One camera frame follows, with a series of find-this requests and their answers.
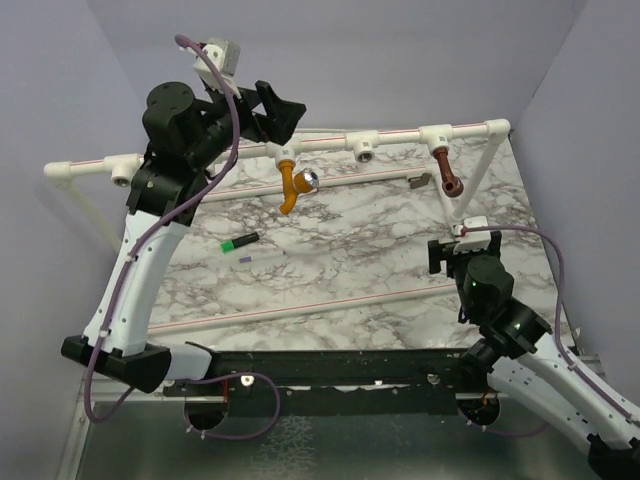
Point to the aluminium frame rail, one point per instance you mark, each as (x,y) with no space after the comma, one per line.
(104,393)

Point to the white PVC pipe frame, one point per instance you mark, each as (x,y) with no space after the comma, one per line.
(362,144)

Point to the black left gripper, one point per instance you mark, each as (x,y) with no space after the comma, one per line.
(281,115)

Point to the green black marker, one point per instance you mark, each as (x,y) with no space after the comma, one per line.
(239,242)

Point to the black table edge rail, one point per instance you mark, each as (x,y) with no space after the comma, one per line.
(342,383)

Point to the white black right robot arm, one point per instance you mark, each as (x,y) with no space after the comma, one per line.
(518,355)

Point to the brown water faucet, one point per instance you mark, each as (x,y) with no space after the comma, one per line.
(452,185)

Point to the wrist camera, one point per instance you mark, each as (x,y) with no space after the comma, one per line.
(471,235)
(224,55)

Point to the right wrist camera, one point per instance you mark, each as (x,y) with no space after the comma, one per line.
(471,235)

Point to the beige stapler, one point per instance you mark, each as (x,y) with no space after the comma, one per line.
(419,181)

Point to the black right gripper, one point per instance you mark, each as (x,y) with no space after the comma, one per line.
(438,251)

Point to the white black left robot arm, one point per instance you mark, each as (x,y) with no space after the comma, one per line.
(161,207)

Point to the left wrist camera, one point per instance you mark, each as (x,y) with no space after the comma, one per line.
(224,55)

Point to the orange water faucet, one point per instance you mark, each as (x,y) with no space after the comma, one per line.
(295,184)

